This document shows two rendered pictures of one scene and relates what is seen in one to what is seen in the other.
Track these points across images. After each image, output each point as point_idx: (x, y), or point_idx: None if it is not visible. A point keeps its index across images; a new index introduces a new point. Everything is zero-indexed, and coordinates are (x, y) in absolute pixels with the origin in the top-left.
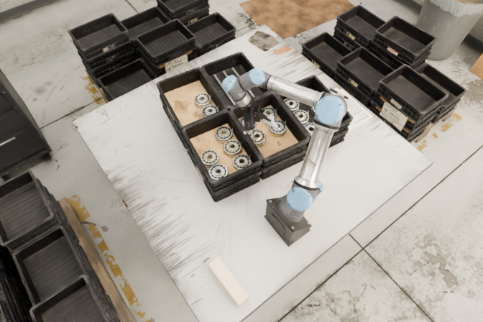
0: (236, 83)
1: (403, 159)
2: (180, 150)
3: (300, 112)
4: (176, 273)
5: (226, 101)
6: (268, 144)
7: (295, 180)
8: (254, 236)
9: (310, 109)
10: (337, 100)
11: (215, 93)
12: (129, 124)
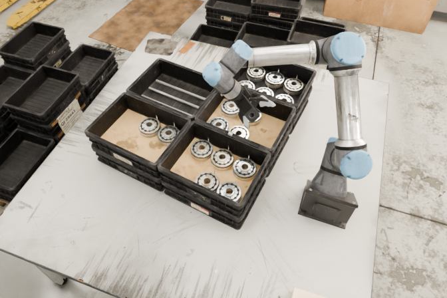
0: (223, 68)
1: (366, 92)
2: (155, 196)
3: (260, 90)
4: None
5: (183, 113)
6: (253, 136)
7: (342, 146)
8: (305, 239)
9: (265, 84)
10: (354, 32)
11: (165, 110)
12: (68, 201)
